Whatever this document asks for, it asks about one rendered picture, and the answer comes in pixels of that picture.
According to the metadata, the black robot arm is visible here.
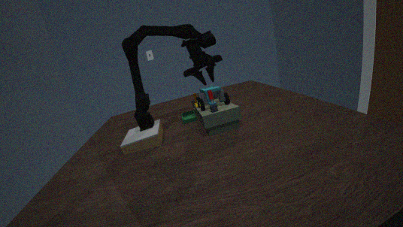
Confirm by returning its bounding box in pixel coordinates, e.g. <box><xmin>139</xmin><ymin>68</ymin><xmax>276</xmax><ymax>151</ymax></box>
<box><xmin>122</xmin><ymin>24</ymin><xmax>216</xmax><ymax>132</ymax></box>

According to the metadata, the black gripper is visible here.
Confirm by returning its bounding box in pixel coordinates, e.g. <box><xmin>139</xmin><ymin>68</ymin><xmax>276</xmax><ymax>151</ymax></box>
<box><xmin>183</xmin><ymin>49</ymin><xmax>223</xmax><ymax>85</ymax></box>

